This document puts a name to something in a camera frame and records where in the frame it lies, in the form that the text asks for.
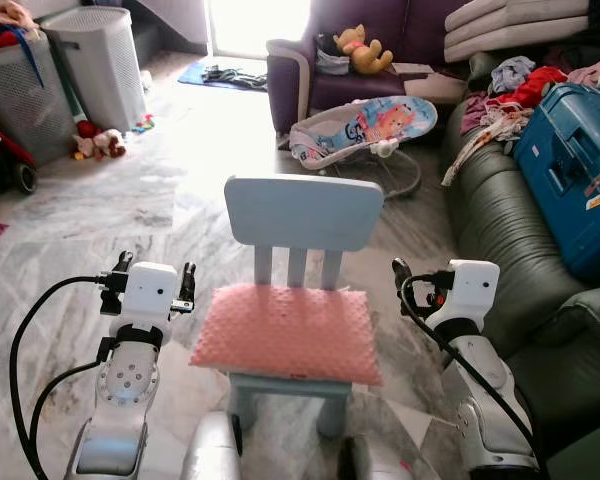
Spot pink fuzzy pillow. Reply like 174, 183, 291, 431
189, 282, 385, 388

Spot dark green leather sofa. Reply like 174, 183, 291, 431
441, 98, 600, 480

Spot light blue child chair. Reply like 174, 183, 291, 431
223, 175, 386, 442

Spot small plush toy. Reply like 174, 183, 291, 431
72, 124, 129, 162

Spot cartoon print baby bouncer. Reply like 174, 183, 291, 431
287, 95, 440, 198

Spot white patterned cloth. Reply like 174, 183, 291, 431
441, 104, 532, 188

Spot black stroller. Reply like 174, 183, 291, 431
0, 104, 39, 197

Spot silver left robot leg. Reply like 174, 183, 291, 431
179, 409, 244, 480

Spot silver robot leg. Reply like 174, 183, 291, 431
339, 434, 413, 480
179, 409, 244, 480

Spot blue hard suitcase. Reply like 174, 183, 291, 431
512, 82, 600, 283

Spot silver right robot leg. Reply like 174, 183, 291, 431
339, 434, 413, 480

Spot grey mesh laundry basket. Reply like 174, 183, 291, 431
0, 30, 78, 167

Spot tall grey laundry basket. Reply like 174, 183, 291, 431
41, 6, 149, 133

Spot blue floor mat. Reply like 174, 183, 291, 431
176, 61, 269, 92

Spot purple armchair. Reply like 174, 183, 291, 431
266, 0, 473, 137

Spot yellow teddy bear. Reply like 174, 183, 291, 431
332, 24, 395, 77

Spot red garment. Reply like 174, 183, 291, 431
499, 65, 570, 110

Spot light pink garment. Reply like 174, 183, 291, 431
567, 51, 600, 87

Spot grey blue garment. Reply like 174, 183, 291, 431
494, 54, 537, 92

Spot beige folded mattress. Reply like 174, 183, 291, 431
444, 0, 592, 64

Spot pink plush toy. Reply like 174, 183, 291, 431
0, 0, 42, 42

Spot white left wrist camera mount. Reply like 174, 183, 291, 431
122, 261, 182, 324

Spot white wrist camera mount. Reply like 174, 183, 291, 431
122, 261, 182, 324
446, 259, 502, 327

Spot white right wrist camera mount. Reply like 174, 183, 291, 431
446, 259, 502, 327

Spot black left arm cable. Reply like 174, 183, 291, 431
9, 276, 116, 473

